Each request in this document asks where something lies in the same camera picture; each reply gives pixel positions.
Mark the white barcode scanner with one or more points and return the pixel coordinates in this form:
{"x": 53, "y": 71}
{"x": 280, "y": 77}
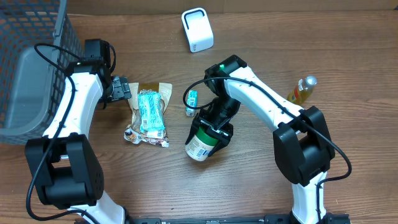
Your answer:
{"x": 197, "y": 29}

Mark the teal tissue pack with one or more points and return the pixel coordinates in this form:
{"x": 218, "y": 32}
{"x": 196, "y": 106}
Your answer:
{"x": 151, "y": 112}

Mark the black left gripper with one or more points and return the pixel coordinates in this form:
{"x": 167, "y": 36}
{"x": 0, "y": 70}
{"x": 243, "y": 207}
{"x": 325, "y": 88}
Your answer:
{"x": 121, "y": 89}

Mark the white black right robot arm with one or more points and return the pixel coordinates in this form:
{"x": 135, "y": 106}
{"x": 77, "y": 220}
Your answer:
{"x": 303, "y": 148}

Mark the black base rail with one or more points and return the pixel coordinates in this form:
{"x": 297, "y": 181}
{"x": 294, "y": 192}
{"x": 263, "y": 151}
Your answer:
{"x": 211, "y": 220}

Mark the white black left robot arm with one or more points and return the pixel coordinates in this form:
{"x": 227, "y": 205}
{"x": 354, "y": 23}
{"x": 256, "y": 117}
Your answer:
{"x": 66, "y": 175}

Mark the brown snack bag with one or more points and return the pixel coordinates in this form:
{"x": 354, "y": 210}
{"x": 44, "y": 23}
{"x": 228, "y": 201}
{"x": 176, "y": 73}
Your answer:
{"x": 133, "y": 133}

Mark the small teal gum pack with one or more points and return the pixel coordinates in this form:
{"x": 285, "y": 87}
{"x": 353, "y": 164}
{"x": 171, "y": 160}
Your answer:
{"x": 192, "y": 102}

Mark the yellow oil bottle silver cap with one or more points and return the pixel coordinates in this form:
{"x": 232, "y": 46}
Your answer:
{"x": 302, "y": 90}

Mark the green lid white jar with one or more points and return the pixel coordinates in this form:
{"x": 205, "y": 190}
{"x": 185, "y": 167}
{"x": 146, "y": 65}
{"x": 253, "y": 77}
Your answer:
{"x": 200, "y": 145}

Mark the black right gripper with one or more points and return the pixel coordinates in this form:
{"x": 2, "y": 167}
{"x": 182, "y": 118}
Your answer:
{"x": 212, "y": 126}

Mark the dark grey mesh basket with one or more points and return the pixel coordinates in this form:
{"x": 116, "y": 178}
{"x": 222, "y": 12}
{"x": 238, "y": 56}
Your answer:
{"x": 32, "y": 33}

